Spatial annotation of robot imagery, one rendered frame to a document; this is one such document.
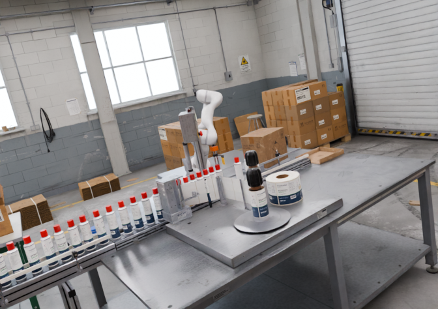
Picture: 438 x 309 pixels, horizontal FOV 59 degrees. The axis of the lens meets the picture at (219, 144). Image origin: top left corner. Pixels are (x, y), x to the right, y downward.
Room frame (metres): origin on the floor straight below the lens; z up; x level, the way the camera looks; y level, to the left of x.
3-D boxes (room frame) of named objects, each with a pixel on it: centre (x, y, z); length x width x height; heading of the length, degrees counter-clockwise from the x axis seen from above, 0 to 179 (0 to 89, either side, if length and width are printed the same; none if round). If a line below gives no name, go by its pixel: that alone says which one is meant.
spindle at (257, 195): (1.95, -0.15, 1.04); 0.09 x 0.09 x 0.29
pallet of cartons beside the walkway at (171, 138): (6.49, 0.39, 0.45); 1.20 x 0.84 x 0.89; 28
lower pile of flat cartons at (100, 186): (6.53, 2.20, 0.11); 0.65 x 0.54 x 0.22; 114
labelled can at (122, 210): (2.16, 0.63, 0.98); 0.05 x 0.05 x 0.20
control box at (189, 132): (2.56, 0.17, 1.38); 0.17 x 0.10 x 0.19; 178
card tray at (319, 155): (3.09, -0.80, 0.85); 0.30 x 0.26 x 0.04; 123
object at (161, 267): (2.53, -0.13, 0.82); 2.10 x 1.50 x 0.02; 123
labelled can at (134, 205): (2.20, 0.57, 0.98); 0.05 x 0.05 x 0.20
